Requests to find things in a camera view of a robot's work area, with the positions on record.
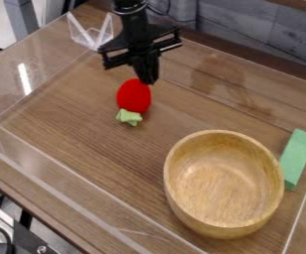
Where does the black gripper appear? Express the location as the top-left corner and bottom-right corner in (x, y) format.
(97, 24), (183, 85)

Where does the red plush strawberry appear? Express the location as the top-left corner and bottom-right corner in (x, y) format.
(116, 78), (152, 126)

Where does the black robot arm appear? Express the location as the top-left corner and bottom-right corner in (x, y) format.
(97, 0), (183, 85)

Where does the grey table leg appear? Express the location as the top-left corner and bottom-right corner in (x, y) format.
(3, 0), (41, 41)

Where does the wooden bowl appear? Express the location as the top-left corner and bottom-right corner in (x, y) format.
(164, 130), (284, 239)

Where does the green rectangular block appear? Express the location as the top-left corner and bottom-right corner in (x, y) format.
(279, 129), (306, 191)

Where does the black equipment with screw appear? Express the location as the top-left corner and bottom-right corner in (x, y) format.
(13, 221), (59, 254)

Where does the clear acrylic enclosure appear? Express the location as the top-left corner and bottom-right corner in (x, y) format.
(0, 7), (306, 254)

